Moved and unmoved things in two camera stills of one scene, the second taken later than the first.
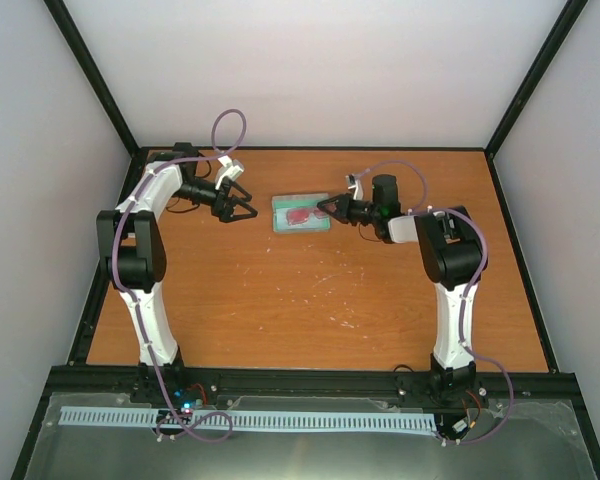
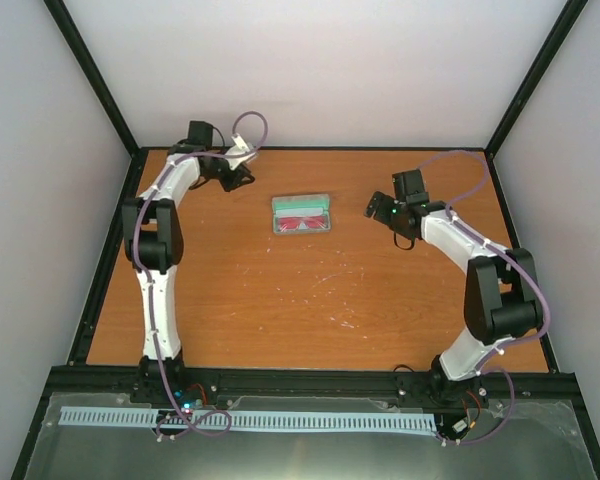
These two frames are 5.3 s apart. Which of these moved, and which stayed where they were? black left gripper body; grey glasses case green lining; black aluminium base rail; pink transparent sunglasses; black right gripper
Moved: black left gripper body; pink transparent sunglasses; black right gripper
Stayed: black aluminium base rail; grey glasses case green lining
